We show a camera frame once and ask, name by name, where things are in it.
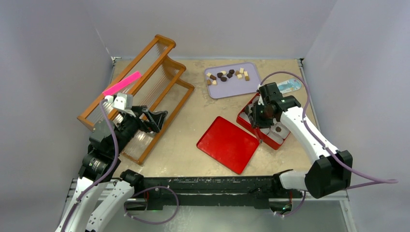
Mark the black metal base rail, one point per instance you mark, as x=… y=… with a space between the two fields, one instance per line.
x=156 y=192

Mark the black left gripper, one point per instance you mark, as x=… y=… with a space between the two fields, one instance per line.
x=155 y=119

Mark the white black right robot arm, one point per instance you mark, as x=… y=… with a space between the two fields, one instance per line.
x=329 y=171

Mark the red box lid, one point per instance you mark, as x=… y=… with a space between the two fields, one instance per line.
x=228 y=144

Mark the white blue oval package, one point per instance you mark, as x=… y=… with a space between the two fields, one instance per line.
x=289 y=86

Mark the lavender plastic tray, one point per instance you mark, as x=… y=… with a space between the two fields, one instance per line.
x=233 y=86

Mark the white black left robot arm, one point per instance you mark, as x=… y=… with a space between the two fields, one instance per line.
x=107 y=140

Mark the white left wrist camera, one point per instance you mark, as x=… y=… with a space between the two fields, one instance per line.
x=121 y=102

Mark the pink flat box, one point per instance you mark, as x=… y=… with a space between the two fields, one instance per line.
x=115 y=88

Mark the red chocolate box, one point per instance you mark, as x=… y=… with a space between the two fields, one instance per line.
x=275 y=135

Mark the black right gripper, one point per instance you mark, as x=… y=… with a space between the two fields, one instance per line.
x=257 y=122

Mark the orange wooden shelf rack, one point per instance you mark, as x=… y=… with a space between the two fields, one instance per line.
x=160 y=88

